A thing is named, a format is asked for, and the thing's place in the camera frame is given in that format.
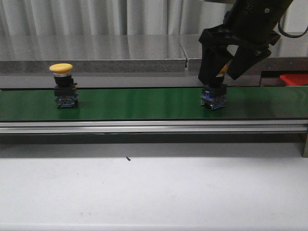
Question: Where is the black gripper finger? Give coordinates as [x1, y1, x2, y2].
[227, 46, 271, 80]
[198, 45, 233, 85]

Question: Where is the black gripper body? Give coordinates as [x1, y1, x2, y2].
[199, 0, 292, 48]

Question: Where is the green conveyor belt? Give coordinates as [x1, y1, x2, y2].
[0, 86, 308, 121]

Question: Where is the red plastic bin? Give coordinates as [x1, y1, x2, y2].
[280, 74, 308, 86]

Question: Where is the grey stone counter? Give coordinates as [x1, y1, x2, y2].
[0, 32, 308, 90]

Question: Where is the white pleated curtain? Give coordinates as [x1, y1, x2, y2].
[0, 0, 289, 37]

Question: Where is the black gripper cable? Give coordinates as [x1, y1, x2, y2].
[278, 14, 308, 39]

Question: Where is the aluminium conveyor frame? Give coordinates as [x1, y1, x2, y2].
[0, 119, 308, 158]

